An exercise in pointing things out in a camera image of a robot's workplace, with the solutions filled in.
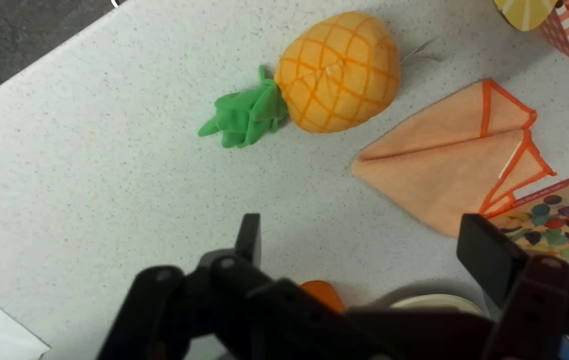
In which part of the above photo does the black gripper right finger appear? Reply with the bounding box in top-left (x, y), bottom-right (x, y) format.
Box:
top-left (455, 211), bottom-right (569, 360)

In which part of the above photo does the orange napkin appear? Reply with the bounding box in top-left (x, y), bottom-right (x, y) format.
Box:
top-left (351, 77), bottom-right (558, 237)

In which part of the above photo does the white bowl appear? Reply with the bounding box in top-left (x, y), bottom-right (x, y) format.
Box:
top-left (380, 290), bottom-right (484, 315)

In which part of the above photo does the toy lemon slice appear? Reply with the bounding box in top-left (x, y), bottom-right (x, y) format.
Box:
top-left (492, 0), bottom-right (560, 34)

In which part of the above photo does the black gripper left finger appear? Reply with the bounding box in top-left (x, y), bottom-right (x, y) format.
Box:
top-left (96, 211), bottom-right (380, 360)

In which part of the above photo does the orange round toy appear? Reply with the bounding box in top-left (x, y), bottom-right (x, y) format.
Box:
top-left (298, 277), bottom-right (349, 315)

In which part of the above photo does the toy food set box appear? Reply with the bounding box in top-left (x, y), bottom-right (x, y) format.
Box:
top-left (487, 162), bottom-right (569, 277)

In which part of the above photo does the yellow toy pineapple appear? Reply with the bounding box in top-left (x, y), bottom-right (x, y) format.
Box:
top-left (196, 10), bottom-right (402, 150)

